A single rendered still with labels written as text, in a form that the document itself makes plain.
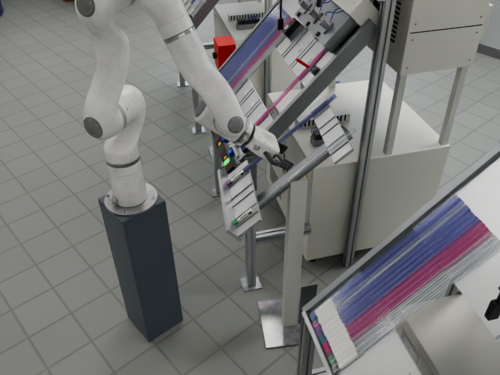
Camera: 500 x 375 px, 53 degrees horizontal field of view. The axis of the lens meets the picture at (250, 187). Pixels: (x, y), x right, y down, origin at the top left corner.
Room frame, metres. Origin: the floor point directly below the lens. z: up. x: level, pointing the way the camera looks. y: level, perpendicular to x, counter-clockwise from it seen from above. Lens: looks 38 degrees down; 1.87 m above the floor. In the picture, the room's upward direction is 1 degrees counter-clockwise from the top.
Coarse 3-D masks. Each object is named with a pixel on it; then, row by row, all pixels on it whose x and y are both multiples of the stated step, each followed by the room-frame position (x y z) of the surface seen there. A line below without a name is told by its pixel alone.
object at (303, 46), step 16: (288, 0) 2.35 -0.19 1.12; (304, 0) 2.24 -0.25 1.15; (304, 32) 2.04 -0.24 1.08; (288, 48) 2.03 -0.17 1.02; (304, 48) 1.94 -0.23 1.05; (320, 48) 1.87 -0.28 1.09; (336, 48) 1.79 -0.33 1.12; (288, 64) 1.94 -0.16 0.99; (320, 64) 1.79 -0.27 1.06; (304, 80) 1.77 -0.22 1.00
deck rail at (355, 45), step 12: (372, 24) 1.76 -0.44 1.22; (360, 36) 1.75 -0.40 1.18; (372, 36) 1.76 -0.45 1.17; (348, 48) 1.74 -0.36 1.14; (360, 48) 1.75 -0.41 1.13; (336, 60) 1.73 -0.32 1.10; (348, 60) 1.74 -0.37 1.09; (324, 72) 1.72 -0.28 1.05; (336, 72) 1.73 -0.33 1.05; (312, 84) 1.71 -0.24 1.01; (324, 84) 1.72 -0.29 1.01; (300, 96) 1.70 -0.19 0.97; (312, 96) 1.71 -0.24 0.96; (288, 108) 1.69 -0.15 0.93; (300, 108) 1.70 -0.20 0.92; (276, 120) 1.68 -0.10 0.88; (288, 120) 1.69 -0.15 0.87; (276, 132) 1.68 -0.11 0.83; (240, 156) 1.66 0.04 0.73
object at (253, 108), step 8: (248, 80) 2.07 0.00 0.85; (248, 88) 2.02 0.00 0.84; (240, 96) 2.02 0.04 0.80; (248, 96) 1.97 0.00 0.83; (256, 96) 1.93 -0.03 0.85; (240, 104) 1.97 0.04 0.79; (248, 104) 1.92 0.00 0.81; (256, 104) 1.88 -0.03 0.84; (248, 112) 1.88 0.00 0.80; (256, 112) 1.83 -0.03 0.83; (256, 120) 1.79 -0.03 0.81; (264, 120) 1.75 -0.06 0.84; (272, 120) 1.72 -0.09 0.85; (264, 128) 1.71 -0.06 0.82; (240, 152) 1.70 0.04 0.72
